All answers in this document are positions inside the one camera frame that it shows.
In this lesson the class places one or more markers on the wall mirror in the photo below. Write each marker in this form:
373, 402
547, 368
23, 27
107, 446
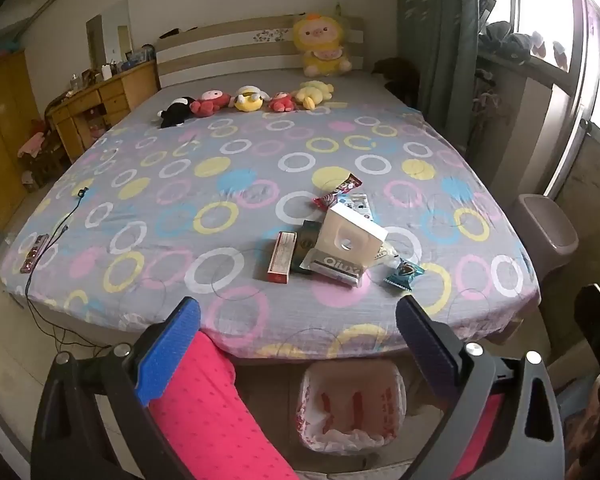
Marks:
112, 30

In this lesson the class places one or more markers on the grey plastic bin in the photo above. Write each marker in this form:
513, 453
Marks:
545, 240

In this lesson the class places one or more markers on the red snack wrapper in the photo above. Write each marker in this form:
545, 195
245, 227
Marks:
337, 192

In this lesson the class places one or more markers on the blue candy wrapper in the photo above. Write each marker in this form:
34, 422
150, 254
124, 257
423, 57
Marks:
404, 275

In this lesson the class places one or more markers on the striped wooden headboard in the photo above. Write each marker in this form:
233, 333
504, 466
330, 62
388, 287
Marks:
220, 55

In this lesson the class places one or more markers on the yellow and white plush toy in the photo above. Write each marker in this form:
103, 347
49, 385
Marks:
249, 100

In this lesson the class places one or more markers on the pink cloth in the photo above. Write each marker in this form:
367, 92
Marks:
32, 142

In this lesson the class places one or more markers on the wooden wardrobe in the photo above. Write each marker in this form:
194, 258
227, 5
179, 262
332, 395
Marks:
5, 135

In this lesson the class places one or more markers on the silver packet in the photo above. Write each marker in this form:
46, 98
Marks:
332, 266

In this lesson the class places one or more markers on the small red plush toy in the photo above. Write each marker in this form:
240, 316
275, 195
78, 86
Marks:
281, 102

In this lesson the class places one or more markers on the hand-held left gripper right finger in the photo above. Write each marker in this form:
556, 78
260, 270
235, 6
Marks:
425, 340

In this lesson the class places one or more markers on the black plush toy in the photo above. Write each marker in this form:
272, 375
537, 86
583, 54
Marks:
175, 112

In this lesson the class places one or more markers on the person's right leg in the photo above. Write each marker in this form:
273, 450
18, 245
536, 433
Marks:
480, 435

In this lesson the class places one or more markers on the blue and white packet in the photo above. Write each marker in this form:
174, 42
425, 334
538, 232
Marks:
359, 204

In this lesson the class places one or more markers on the large yellow plush toy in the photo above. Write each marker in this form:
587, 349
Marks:
322, 42

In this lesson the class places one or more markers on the dark cloth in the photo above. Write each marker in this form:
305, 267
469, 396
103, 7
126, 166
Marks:
395, 77

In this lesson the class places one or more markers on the pile of grey shoes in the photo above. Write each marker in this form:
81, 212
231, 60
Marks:
515, 42

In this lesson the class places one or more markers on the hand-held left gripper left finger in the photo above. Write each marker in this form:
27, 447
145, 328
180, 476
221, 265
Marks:
170, 350

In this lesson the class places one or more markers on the red cardboard box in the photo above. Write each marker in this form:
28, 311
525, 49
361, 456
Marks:
281, 257

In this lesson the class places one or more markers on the dark green box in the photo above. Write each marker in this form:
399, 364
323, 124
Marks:
305, 242

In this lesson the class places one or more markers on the dark rectangular device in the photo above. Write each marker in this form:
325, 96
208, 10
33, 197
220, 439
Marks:
34, 253

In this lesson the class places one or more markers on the yellow duck plush toy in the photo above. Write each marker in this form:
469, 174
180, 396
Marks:
312, 94

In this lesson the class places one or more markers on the white snack wrapper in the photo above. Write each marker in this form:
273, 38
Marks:
388, 252

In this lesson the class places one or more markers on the white cardboard box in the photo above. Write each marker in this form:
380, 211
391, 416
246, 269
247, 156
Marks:
350, 232

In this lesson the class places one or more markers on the green curtain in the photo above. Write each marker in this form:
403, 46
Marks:
435, 35

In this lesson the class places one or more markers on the wooden desk with drawers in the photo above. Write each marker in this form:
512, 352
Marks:
105, 100

